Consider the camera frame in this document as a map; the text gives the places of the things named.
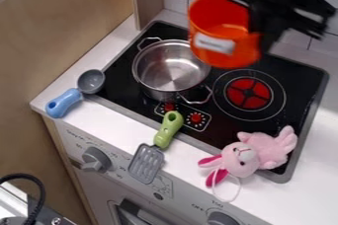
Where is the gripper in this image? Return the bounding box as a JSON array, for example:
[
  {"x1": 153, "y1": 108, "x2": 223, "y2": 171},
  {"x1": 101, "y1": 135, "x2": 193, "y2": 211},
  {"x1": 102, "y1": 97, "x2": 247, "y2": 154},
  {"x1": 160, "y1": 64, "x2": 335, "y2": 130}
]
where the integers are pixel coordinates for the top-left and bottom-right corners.
[{"x1": 246, "y1": 1, "x2": 330, "y2": 54}]

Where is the orange pot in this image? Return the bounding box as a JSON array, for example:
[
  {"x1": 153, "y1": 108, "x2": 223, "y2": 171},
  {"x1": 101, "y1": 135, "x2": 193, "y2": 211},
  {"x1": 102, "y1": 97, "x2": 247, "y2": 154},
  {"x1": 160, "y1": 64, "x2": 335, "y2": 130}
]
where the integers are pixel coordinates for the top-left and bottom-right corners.
[{"x1": 187, "y1": 0, "x2": 265, "y2": 70}]

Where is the toy stove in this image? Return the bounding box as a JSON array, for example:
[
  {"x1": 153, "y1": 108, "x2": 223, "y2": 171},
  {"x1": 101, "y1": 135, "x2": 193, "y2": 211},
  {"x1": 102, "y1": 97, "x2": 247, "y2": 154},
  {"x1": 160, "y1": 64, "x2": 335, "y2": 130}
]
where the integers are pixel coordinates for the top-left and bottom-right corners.
[{"x1": 93, "y1": 19, "x2": 332, "y2": 185}]

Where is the silver pot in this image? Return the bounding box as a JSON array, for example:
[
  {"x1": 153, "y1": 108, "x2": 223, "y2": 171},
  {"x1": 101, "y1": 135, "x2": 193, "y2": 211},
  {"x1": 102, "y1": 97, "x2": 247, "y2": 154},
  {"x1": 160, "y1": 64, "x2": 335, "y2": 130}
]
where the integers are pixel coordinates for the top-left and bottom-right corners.
[{"x1": 130, "y1": 37, "x2": 215, "y2": 106}]

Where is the pink plush bunny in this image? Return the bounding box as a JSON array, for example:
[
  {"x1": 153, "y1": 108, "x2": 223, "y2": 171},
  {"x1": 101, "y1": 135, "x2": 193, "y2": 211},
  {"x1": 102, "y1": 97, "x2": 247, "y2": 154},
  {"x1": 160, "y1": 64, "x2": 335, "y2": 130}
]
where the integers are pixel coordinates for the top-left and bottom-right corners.
[{"x1": 197, "y1": 124, "x2": 300, "y2": 203}]

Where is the green handled grey spatula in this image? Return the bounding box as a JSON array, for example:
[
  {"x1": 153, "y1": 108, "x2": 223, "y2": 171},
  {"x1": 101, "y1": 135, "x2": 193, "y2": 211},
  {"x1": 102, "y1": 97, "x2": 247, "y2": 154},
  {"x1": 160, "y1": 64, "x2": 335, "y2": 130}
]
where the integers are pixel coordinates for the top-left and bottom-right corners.
[{"x1": 127, "y1": 110, "x2": 186, "y2": 186}]

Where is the blue handled grey scoop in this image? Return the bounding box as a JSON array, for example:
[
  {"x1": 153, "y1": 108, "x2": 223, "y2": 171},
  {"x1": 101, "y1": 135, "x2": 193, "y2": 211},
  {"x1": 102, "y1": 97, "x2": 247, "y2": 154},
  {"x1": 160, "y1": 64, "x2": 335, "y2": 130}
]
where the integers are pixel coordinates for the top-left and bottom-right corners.
[{"x1": 43, "y1": 68, "x2": 108, "y2": 119}]

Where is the black cable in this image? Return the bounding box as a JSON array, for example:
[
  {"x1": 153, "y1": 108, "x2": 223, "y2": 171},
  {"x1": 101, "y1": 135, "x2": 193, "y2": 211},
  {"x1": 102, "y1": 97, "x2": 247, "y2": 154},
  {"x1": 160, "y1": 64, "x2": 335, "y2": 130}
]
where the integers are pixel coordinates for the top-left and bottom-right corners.
[{"x1": 0, "y1": 173, "x2": 48, "y2": 225}]

